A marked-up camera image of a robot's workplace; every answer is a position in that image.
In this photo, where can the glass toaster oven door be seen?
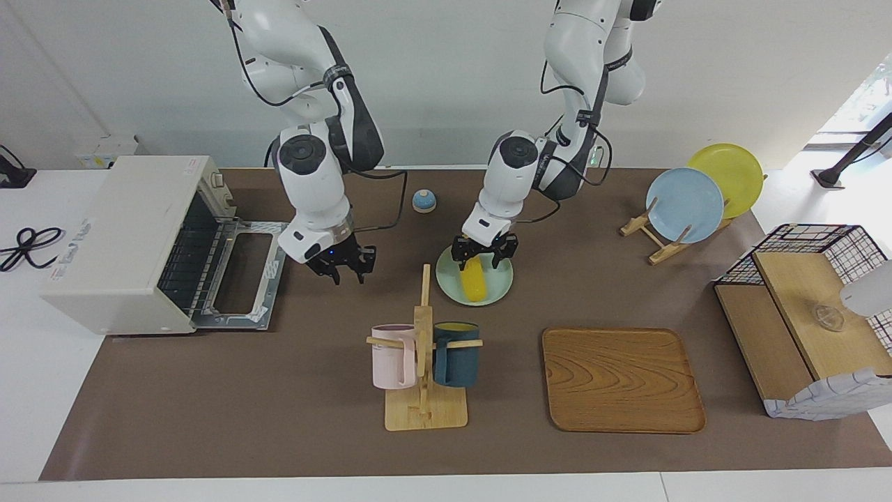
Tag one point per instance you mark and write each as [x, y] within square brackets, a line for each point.
[272, 251]

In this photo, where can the yellow corn cob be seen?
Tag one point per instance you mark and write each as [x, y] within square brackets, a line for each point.
[473, 282]

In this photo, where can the small clear glass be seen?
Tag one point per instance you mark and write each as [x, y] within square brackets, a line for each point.
[828, 318]

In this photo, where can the brown table mat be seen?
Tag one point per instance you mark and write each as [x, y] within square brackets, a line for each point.
[279, 404]

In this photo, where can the yellow plate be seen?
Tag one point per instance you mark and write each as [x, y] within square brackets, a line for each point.
[735, 174]

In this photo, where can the pink mug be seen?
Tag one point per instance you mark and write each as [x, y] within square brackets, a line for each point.
[391, 362]

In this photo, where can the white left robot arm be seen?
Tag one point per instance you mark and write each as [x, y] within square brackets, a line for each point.
[516, 174]

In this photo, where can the light blue plate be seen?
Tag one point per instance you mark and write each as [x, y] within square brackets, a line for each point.
[686, 206]

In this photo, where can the wooden serving tray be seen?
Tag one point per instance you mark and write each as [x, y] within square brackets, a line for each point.
[620, 380]

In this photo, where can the silver oven knob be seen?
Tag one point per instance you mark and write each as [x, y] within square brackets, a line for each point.
[219, 180]
[228, 202]

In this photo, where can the black desk mount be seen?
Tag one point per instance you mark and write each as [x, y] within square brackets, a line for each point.
[14, 174]

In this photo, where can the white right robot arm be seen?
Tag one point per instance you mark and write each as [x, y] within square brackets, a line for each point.
[310, 167]

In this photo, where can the white power box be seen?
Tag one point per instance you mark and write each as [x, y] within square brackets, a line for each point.
[104, 153]

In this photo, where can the small blue white bell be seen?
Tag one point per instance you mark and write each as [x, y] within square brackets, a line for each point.
[424, 201]

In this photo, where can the cream toaster oven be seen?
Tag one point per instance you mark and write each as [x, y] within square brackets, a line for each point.
[118, 244]

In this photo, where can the dark blue mug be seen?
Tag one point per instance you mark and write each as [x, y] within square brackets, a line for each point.
[456, 362]

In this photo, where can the white rounded camera housing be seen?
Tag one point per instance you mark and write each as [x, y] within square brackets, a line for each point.
[871, 289]

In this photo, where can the wooden plate rack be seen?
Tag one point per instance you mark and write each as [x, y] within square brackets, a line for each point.
[658, 240]

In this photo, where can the black stand leg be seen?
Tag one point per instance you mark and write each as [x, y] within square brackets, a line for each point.
[847, 157]

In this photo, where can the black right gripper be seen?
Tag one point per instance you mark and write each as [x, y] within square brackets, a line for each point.
[345, 256]

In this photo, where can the mint green plate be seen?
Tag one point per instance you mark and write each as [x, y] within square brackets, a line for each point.
[496, 282]

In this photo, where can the wooden mug rack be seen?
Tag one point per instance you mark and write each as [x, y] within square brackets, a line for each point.
[425, 411]

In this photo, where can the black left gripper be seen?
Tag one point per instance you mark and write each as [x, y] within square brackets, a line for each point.
[488, 245]

